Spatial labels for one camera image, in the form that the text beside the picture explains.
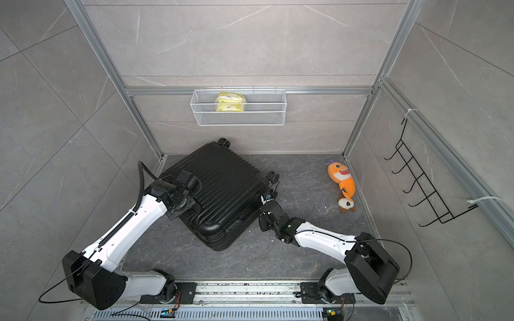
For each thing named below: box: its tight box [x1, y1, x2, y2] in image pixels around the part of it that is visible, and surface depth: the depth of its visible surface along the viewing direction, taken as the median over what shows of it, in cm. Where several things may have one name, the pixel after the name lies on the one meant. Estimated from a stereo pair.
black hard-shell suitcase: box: [159, 137, 280, 251], surface depth 78 cm
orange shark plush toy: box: [324, 159, 356, 213], surface depth 102 cm
